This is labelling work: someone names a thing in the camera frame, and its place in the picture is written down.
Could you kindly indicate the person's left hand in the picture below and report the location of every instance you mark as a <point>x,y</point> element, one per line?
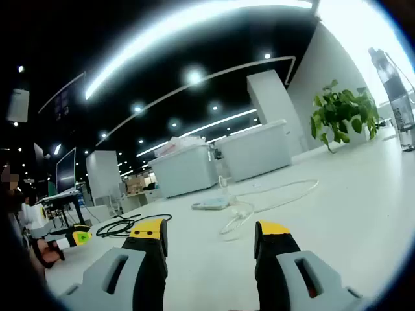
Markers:
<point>48,256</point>

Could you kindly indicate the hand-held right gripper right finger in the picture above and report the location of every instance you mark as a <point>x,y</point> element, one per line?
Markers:
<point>285,278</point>

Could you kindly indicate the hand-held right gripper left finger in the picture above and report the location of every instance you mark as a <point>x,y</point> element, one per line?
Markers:
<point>129,278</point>

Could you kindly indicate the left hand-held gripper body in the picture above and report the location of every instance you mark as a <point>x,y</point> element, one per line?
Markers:
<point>34,218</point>

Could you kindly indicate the clear water bottle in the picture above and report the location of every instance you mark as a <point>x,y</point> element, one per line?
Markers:
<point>397,97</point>

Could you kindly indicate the green potted plant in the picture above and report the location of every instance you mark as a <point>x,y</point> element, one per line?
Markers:
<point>340,113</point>

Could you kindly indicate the open white storage box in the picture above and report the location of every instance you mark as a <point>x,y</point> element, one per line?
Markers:
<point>184,171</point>

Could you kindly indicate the white plastic bags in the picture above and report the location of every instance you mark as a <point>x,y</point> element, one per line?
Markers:
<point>184,142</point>

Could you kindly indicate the open laptop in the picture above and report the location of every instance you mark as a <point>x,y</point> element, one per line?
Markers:
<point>66,171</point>

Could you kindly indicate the white power strip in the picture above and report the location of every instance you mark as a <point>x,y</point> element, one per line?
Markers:
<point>210,204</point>

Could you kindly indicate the white desktop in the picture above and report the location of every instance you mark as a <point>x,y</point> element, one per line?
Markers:
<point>340,207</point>

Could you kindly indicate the black laptop stand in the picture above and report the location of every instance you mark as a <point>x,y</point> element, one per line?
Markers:
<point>78,209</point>

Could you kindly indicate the lidded white storage box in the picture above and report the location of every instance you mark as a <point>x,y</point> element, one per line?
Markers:
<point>256,152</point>

